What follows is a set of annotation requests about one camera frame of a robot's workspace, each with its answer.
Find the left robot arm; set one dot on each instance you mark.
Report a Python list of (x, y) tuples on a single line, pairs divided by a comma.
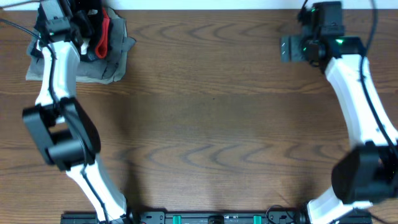
[(64, 134)]

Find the black t-shirt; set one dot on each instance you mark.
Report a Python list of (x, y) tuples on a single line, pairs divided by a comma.
[(85, 23)]

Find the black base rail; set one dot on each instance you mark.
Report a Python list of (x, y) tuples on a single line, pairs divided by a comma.
[(274, 216)]

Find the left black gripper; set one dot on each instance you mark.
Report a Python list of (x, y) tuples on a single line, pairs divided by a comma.
[(81, 19)]

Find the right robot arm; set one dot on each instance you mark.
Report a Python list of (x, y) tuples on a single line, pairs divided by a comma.
[(367, 175)]

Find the red and black folded garment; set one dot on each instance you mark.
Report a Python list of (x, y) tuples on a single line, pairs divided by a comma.
[(98, 44)]

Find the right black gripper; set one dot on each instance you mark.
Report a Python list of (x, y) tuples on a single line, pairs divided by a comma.
[(297, 53)]

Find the grey folded garment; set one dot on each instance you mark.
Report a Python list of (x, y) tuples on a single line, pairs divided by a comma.
[(105, 71)]

